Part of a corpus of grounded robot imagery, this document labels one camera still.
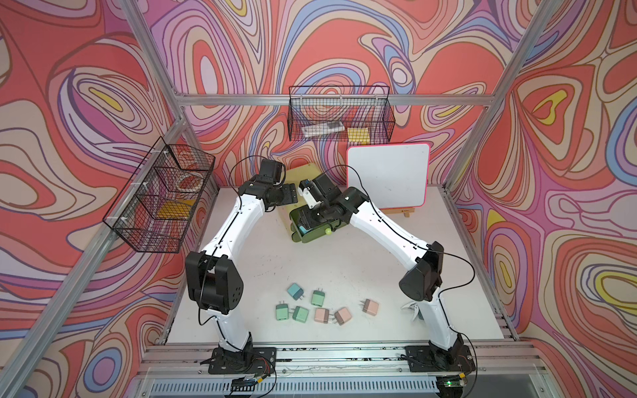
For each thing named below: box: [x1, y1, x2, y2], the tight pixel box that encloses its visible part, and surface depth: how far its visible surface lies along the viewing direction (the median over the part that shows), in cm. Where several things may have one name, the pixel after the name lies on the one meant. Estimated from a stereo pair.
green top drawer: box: [289, 205, 348, 243], surface depth 85 cm
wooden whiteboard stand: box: [380, 207, 416, 219], surface depth 107 cm
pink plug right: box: [358, 298, 380, 316], surface depth 84 cm
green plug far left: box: [275, 300, 289, 321], surface depth 83 cm
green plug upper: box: [311, 287, 326, 307], surface depth 86 cm
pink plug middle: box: [329, 306, 352, 326], surface depth 83 cm
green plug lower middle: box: [288, 305, 310, 324], surface depth 82 cm
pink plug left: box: [314, 307, 330, 325], surface depth 82 cm
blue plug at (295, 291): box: [286, 282, 305, 301], surface depth 88 cm
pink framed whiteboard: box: [347, 143, 430, 210], surface depth 103 cm
